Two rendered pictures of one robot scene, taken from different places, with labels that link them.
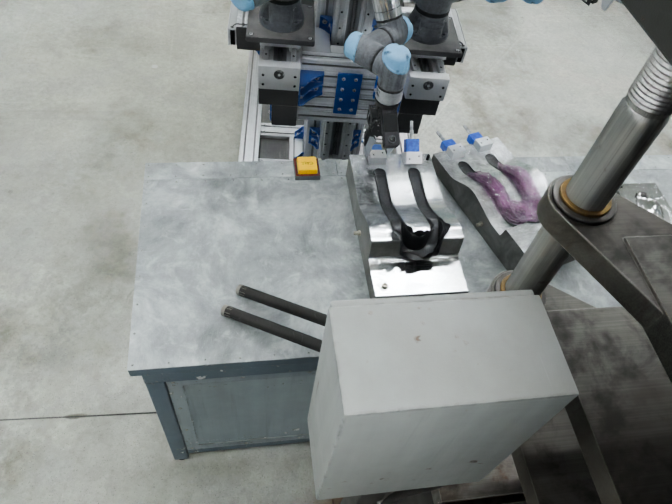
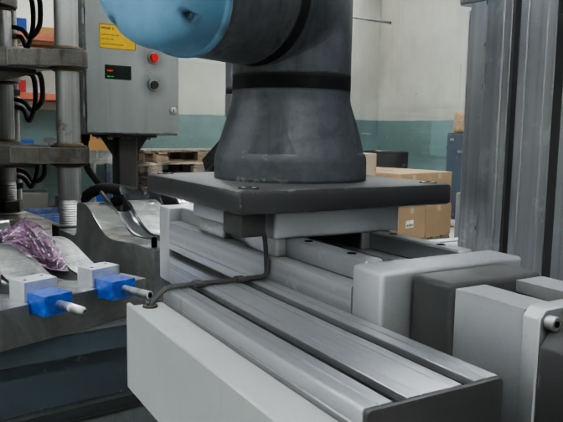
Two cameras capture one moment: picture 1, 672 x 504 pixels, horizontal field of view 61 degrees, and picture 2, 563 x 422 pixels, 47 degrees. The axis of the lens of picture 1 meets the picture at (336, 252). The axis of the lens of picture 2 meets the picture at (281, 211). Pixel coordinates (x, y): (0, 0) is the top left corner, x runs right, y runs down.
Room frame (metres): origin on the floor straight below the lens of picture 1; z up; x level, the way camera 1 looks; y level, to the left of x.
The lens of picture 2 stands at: (2.41, -0.40, 1.08)
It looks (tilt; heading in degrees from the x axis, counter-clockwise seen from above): 7 degrees down; 160
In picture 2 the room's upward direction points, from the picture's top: 1 degrees clockwise
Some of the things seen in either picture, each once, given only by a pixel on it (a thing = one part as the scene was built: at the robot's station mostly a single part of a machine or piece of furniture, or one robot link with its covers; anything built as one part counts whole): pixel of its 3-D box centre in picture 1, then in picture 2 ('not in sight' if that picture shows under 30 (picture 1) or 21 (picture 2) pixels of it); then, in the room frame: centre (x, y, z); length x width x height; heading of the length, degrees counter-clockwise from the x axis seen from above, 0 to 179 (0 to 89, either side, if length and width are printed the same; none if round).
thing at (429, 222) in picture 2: not in sight; (375, 207); (-3.20, 2.66, 0.37); 1.20 x 0.82 x 0.74; 22
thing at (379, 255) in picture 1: (404, 220); (160, 236); (1.10, -0.18, 0.87); 0.50 x 0.26 x 0.14; 16
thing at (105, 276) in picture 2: (447, 144); (119, 288); (1.47, -0.30, 0.86); 0.13 x 0.05 x 0.05; 33
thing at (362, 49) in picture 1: (368, 49); not in sight; (1.39, 0.01, 1.20); 0.11 x 0.11 x 0.08; 58
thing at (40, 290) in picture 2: (474, 137); (54, 302); (1.53, -0.39, 0.86); 0.13 x 0.05 x 0.05; 33
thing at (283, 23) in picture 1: (281, 5); not in sight; (1.73, 0.32, 1.09); 0.15 x 0.15 x 0.10
